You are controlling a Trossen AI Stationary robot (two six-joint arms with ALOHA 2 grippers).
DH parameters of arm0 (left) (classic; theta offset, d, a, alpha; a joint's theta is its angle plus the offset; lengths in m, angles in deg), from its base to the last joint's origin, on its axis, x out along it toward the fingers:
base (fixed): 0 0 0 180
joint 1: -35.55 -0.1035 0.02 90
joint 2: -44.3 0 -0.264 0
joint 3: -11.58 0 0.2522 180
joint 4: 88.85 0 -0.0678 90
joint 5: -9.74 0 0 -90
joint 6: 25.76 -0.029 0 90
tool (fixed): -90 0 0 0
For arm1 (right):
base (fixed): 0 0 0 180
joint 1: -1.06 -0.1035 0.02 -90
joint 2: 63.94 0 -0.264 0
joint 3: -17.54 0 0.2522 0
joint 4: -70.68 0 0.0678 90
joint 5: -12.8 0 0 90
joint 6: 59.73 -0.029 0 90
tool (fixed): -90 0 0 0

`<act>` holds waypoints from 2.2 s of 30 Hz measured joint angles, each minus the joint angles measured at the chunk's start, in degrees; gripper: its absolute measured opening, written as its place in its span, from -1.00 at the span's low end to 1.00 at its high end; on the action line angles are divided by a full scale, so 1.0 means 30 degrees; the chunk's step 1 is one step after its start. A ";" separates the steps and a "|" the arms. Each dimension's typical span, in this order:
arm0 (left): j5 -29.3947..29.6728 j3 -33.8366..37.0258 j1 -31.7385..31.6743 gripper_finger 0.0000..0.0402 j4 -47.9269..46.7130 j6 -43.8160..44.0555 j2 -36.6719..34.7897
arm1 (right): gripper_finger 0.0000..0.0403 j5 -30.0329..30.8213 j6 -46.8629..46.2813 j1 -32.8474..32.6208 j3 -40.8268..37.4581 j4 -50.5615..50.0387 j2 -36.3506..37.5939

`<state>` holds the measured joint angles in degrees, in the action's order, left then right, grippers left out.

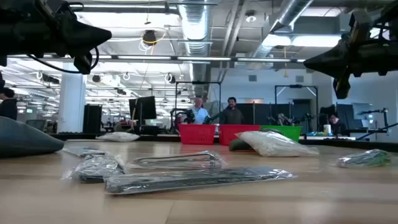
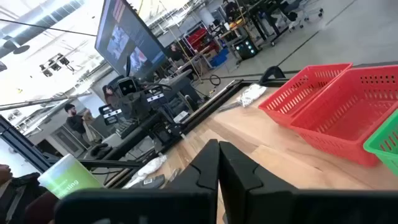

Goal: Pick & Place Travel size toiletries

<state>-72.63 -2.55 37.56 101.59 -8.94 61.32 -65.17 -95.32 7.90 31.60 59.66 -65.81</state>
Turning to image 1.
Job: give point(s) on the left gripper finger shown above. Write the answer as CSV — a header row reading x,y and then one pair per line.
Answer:
x,y
90,39

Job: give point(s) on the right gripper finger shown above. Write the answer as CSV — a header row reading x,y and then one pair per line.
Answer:
x,y
332,60

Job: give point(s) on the clear bag of cotton balls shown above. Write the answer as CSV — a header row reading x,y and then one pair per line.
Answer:
x,y
118,137
273,144

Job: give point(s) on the metal tool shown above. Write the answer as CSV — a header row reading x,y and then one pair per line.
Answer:
x,y
177,161

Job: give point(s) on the black comb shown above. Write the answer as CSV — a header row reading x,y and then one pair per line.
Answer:
x,y
186,182
93,169

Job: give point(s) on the grey computer monitor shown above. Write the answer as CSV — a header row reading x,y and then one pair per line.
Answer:
x,y
362,110

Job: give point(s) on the black ceiling device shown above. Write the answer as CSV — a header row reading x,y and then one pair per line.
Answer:
x,y
149,37

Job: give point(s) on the person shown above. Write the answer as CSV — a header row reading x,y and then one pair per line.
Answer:
x,y
337,126
199,115
231,116
8,109

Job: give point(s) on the white pillar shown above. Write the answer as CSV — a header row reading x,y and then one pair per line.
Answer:
x,y
71,102

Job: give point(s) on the white canister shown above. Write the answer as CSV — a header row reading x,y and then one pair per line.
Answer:
x,y
327,130

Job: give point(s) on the black cabinet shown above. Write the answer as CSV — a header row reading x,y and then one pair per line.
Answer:
x,y
92,119

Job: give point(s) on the green plastic basket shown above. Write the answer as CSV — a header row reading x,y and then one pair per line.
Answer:
x,y
283,132

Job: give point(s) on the black computer monitor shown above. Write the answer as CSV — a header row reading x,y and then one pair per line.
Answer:
x,y
143,108

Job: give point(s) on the bag of green parts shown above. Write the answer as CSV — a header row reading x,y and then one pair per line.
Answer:
x,y
363,158

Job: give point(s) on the dark grey rounded object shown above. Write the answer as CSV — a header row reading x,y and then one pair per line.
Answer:
x,y
25,140

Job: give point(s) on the small flat clear bag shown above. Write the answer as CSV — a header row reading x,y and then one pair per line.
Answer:
x,y
84,152

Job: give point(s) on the long ceiling light bar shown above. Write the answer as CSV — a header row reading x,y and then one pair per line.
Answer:
x,y
202,58

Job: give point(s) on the red plastic basket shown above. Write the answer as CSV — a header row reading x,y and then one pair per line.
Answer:
x,y
197,134
227,132

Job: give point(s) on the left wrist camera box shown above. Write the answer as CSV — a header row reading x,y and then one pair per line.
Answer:
x,y
83,63

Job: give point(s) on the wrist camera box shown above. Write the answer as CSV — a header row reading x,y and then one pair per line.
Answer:
x,y
342,87
83,63

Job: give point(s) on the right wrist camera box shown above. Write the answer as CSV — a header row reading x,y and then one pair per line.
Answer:
x,y
342,87

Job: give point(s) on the black frame stand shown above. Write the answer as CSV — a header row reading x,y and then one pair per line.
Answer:
x,y
295,86
199,82

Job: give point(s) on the silver slanted air duct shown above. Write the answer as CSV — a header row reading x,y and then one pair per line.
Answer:
x,y
289,12

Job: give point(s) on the silver spiral air duct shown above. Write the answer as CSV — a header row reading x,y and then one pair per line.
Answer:
x,y
196,25

